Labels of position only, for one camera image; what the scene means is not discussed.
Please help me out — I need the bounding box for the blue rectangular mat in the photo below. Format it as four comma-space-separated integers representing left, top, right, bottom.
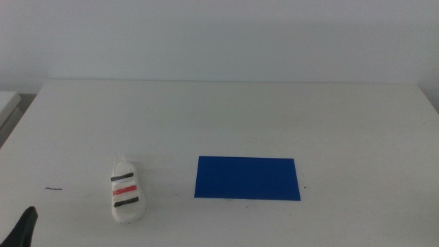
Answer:
193, 155, 302, 202

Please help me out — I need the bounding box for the white shoe with striped straps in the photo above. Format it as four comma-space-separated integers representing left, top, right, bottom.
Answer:
110, 154, 147, 225

